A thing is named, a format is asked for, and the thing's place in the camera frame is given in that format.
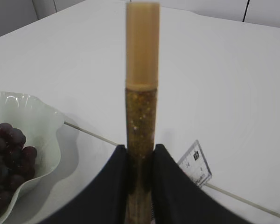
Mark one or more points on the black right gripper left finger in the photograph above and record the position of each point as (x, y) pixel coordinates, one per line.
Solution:
(103, 201)

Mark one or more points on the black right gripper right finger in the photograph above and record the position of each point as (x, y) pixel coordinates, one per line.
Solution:
(177, 200)

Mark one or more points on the clear plastic ruler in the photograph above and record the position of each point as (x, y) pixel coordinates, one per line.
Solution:
(195, 166)

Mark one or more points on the purple grape bunch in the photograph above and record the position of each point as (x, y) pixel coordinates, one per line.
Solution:
(17, 162)

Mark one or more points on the gold glitter pen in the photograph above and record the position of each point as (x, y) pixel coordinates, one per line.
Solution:
(142, 54)

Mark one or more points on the green wavy plate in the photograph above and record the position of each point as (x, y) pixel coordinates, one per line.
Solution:
(39, 122)

